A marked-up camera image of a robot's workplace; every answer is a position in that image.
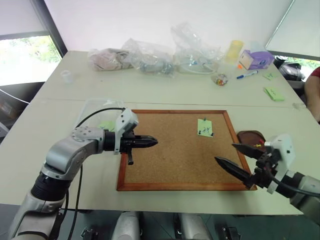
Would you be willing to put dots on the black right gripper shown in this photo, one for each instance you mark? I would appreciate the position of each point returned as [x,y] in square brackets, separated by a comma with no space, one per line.
[263,172]

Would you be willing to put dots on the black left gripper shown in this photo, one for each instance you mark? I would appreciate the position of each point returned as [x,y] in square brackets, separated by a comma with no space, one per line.
[127,145]

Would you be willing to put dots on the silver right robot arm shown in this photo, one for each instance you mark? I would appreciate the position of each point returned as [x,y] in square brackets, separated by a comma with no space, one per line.
[307,197]

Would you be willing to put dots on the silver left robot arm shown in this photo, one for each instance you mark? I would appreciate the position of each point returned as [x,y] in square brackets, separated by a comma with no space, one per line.
[67,150]

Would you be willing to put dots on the wood-framed cork board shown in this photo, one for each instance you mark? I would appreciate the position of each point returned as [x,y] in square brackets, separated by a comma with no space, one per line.
[180,155]

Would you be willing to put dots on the green sticky note with writing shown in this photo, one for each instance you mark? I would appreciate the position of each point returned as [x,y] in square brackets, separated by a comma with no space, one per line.
[205,127]

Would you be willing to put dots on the green sticky note pad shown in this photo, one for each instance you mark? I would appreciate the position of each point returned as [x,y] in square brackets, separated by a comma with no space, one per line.
[274,94]

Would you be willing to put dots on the clear tub of coloured pins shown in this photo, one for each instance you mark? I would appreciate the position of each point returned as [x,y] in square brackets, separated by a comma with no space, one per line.
[220,80]

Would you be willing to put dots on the brown wooden dish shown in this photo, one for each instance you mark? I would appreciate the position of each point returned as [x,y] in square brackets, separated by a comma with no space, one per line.
[250,137]

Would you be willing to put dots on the clear plastic container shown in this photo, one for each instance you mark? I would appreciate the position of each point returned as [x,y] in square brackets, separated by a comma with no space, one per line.
[92,112]

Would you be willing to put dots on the small clear plastic lid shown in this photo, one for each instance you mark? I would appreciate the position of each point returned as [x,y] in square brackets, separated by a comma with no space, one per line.
[299,105]

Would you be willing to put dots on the plastic bag with grey items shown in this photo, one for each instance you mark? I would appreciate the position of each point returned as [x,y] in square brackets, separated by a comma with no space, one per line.
[150,60]

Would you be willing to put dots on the silver rounded robot leg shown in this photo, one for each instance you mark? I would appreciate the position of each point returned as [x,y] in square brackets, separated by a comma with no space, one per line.
[193,227]
[126,226]

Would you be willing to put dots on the blue white marker pen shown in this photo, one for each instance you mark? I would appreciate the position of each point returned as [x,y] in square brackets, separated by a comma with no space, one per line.
[247,74]

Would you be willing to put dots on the plastic bag with pink cloth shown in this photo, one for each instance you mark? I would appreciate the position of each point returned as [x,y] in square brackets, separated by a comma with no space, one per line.
[107,60]

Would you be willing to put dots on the small orange object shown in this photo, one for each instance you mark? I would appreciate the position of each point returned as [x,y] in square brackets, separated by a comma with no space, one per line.
[240,66]

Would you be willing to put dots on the person in red shirt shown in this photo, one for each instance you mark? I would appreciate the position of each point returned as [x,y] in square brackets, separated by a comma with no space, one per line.
[313,95]

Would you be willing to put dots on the purple tissue box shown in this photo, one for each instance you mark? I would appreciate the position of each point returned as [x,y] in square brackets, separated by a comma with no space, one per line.
[255,60]

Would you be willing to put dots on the black office chair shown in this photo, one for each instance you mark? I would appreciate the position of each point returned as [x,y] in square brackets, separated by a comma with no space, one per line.
[290,71]

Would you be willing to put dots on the crumpled clear plastic bag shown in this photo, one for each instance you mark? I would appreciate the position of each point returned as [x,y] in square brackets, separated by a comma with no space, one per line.
[195,50]

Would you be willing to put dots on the small clear plastic cup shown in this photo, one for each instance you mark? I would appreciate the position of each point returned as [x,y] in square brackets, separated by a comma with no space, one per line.
[66,77]

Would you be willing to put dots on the yellow translucent cup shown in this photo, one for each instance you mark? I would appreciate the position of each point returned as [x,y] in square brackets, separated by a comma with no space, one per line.
[233,52]

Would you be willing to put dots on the grey whiteboard panel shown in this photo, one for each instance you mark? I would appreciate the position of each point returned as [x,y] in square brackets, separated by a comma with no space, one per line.
[297,27]

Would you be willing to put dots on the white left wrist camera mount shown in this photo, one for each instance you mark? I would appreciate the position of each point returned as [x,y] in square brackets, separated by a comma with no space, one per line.
[126,120]

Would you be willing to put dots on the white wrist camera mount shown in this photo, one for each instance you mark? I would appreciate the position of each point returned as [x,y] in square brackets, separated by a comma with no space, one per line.
[126,120]
[285,150]

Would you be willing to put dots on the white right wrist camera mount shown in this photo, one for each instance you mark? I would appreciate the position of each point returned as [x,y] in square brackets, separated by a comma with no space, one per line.
[285,150]

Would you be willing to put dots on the window with dark frame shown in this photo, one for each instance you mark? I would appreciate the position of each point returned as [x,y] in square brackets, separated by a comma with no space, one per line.
[27,55]

